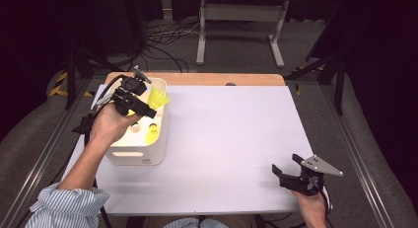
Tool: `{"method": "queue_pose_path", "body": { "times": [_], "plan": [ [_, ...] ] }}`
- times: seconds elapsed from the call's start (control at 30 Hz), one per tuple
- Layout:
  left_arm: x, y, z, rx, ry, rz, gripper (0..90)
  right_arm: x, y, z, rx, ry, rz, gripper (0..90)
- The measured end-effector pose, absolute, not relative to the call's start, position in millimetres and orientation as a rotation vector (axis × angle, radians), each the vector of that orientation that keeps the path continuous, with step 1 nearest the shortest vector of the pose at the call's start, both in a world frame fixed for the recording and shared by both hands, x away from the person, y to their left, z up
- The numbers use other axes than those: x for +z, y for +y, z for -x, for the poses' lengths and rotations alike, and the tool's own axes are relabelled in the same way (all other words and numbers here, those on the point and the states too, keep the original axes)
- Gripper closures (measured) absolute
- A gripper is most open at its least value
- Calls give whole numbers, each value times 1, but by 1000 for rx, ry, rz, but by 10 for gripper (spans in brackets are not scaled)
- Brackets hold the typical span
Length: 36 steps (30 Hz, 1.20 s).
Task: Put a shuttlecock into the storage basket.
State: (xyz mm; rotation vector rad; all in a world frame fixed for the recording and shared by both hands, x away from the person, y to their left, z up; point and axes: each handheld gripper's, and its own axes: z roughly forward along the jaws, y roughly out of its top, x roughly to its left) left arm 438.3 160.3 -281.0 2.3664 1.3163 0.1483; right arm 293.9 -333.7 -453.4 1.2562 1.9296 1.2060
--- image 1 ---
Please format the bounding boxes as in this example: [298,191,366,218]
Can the yellow shuttlecock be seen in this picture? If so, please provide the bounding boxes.
[145,122,162,146]
[146,86,173,111]
[126,109,141,132]

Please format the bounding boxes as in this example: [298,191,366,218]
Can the black floor cables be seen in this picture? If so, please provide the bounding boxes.
[131,20,202,74]

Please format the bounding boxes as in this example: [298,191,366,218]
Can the black tripod stand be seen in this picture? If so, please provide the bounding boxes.
[64,45,123,112]
[285,52,347,116]

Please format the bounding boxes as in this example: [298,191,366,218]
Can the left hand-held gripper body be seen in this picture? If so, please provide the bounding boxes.
[111,65,153,116]

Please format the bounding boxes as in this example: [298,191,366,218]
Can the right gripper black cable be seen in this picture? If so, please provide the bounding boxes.
[319,186,334,228]

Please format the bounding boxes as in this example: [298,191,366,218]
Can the white metal stand frame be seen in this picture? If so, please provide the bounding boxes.
[195,0,291,70]

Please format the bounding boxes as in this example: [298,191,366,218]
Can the yellow black hazard tape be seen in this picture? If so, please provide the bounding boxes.
[48,71,96,99]

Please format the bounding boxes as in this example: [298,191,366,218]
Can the dark curtain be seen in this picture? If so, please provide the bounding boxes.
[0,0,72,140]
[341,0,418,192]

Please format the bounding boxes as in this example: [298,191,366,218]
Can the white plastic storage box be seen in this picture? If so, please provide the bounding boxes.
[104,77,170,167]

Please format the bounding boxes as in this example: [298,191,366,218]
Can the aluminium floor rail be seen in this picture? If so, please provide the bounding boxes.
[319,84,396,228]

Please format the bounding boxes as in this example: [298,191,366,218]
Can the person's brown pants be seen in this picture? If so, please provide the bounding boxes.
[141,214,256,228]

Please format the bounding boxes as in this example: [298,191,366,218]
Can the wooden table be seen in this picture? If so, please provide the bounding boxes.
[104,71,287,88]

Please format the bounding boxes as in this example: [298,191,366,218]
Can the left arm striped sleeve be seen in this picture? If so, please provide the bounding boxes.
[0,78,100,228]

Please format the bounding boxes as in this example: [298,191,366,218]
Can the person's striped shirt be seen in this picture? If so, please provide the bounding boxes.
[25,182,230,228]

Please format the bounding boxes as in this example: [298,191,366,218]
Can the white table board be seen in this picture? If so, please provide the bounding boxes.
[58,84,333,216]

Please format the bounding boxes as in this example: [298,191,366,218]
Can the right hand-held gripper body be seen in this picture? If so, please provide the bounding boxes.
[279,154,344,197]

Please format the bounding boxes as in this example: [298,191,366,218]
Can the person's left hand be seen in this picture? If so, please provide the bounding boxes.
[90,103,141,147]

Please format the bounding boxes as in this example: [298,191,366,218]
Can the person's right hand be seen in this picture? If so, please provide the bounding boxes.
[291,190,328,228]

